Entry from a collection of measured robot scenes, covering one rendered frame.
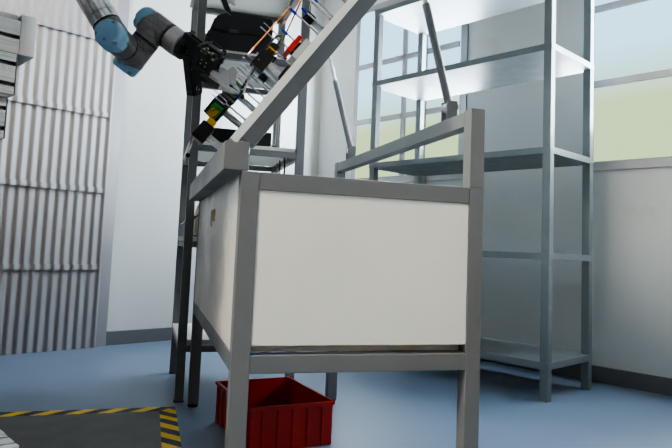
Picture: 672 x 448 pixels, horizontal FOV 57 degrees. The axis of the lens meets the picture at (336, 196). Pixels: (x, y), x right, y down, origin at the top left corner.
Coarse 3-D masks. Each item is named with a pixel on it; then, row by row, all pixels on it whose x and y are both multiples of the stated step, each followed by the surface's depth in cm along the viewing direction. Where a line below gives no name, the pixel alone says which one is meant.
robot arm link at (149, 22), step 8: (144, 8) 171; (152, 8) 173; (136, 16) 171; (144, 16) 170; (152, 16) 170; (160, 16) 171; (136, 24) 172; (144, 24) 170; (152, 24) 170; (160, 24) 170; (168, 24) 170; (144, 32) 170; (152, 32) 170; (160, 32) 169; (152, 40) 171; (160, 40) 170
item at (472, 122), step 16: (448, 112) 167; (464, 112) 157; (480, 112) 154; (432, 128) 174; (448, 128) 165; (464, 128) 156; (480, 128) 154; (384, 144) 210; (400, 144) 196; (416, 144) 186; (464, 144) 156; (480, 144) 153; (352, 160) 242; (368, 160) 225; (464, 160) 155; (480, 160) 153; (336, 176) 262; (464, 176) 155; (480, 176) 153
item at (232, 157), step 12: (228, 144) 135; (240, 144) 136; (216, 156) 151; (228, 156) 135; (240, 156) 136; (204, 168) 184; (216, 168) 149; (228, 168) 135; (240, 168) 135; (204, 180) 181; (216, 180) 160; (228, 180) 159; (192, 192) 230; (204, 192) 201
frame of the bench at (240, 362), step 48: (240, 192) 135; (336, 192) 141; (384, 192) 145; (432, 192) 148; (480, 192) 152; (240, 240) 134; (480, 240) 151; (240, 288) 134; (480, 288) 151; (192, 336) 240; (240, 336) 133; (480, 336) 150; (192, 384) 239; (240, 384) 132; (336, 384) 255; (240, 432) 132
